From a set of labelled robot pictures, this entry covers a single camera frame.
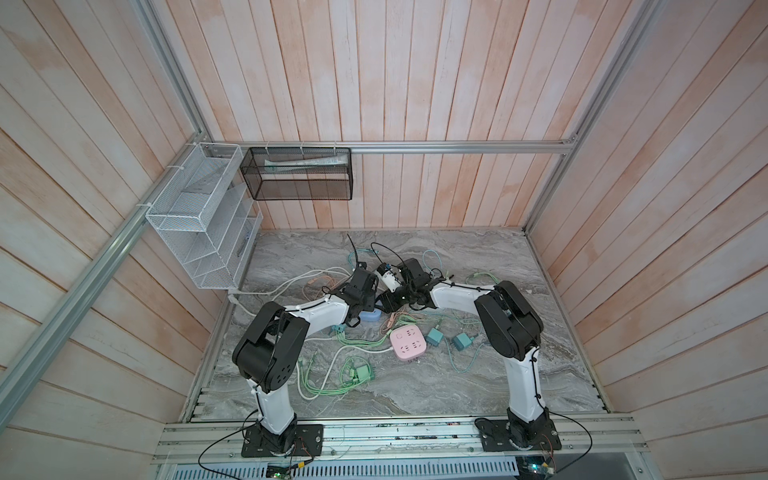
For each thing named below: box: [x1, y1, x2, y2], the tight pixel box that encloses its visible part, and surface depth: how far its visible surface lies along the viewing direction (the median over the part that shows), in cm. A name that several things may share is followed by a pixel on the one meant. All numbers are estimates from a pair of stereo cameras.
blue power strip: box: [359, 309, 382, 322], surface depth 95 cm
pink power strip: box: [390, 325, 427, 361], surface depth 90 cm
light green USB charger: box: [356, 365, 371, 381], surface depth 84 cm
